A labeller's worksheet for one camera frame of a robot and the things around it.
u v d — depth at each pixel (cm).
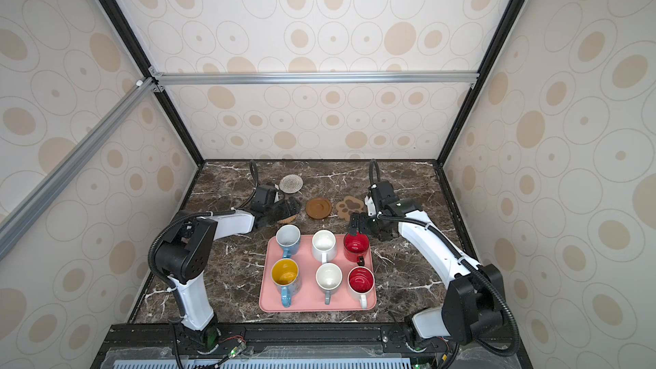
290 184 112
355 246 90
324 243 92
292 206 90
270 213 81
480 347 44
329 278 83
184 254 50
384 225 61
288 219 92
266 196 78
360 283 83
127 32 79
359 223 74
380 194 65
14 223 51
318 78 159
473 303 41
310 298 82
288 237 91
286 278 84
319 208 103
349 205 104
